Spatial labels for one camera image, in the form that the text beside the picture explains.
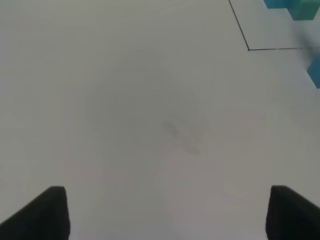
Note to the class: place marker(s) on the blue template cube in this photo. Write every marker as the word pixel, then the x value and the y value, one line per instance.
pixel 277 4

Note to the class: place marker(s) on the green template cube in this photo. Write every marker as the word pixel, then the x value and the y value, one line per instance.
pixel 303 10

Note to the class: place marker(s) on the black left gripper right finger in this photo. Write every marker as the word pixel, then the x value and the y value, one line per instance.
pixel 290 216

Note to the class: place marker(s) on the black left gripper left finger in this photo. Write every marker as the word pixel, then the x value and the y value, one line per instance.
pixel 44 218

